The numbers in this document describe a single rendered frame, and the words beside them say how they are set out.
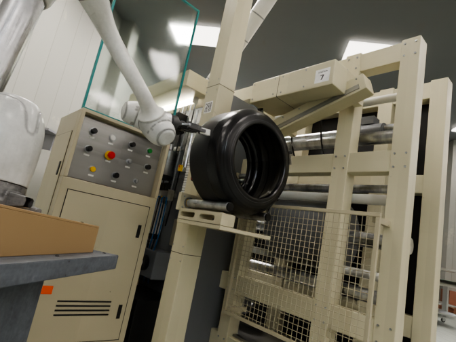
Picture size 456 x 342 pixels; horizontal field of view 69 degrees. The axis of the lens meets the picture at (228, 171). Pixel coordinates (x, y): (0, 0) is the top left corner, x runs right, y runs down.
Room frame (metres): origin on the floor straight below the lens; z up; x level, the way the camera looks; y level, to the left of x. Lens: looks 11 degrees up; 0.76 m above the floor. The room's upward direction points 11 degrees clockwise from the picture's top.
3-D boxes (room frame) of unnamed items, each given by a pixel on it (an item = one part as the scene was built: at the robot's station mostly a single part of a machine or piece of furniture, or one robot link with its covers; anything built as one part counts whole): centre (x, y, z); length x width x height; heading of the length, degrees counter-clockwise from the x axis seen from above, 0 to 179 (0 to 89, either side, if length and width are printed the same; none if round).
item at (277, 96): (1.89, -0.34, 1.71); 0.61 x 0.25 x 0.15; 41
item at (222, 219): (1.70, 0.07, 0.84); 0.36 x 0.09 x 0.06; 41
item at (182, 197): (1.93, 0.08, 0.90); 0.40 x 0.03 x 0.10; 131
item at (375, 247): (1.84, -0.44, 0.65); 0.90 x 0.02 x 0.70; 41
